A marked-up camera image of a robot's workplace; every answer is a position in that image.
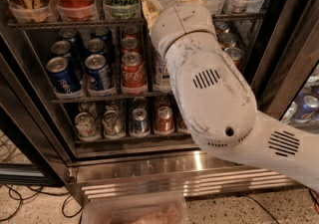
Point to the middle red cola can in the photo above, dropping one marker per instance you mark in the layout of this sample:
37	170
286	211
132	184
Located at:
130	44

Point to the front right Pepsi can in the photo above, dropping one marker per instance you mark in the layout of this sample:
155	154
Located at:
100	76

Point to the red can bottom shelf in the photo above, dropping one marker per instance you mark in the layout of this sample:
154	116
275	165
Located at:
164	120

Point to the white can bottom left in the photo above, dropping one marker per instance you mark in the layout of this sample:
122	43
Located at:
86	127

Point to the glass fridge door right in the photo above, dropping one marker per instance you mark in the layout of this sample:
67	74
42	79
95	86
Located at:
288	48

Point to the front red cola can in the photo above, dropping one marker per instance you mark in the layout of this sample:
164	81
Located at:
134	79

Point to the white can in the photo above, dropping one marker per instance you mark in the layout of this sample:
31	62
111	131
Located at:
112	124
86	127

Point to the brown tea bottle middle shelf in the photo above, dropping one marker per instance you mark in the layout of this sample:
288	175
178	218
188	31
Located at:
161	76

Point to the can behind right door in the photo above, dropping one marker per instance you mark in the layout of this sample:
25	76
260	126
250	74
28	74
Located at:
306	107

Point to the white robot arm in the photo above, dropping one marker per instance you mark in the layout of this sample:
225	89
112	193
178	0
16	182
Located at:
217	104

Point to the clear plastic bin on floor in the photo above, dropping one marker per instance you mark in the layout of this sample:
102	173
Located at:
152	208

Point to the middle gold can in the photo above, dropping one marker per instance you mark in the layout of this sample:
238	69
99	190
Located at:
226	40

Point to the middle left Pepsi can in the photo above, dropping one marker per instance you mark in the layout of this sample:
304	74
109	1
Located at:
64	49

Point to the middle right Pepsi can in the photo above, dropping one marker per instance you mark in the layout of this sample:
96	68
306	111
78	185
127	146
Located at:
98	46

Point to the front left Pepsi can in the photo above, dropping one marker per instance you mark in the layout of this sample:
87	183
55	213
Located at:
63	76

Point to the pepsi can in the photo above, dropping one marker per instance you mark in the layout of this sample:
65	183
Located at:
100	76
98	46
63	76
64	49

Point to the blue silver can bottom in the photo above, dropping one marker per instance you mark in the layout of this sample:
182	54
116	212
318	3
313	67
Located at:
140	121

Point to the front gold can middle shelf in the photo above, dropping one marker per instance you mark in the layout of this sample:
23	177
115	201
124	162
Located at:
235	54

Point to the stainless steel fridge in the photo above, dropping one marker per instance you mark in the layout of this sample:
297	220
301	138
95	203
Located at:
41	122

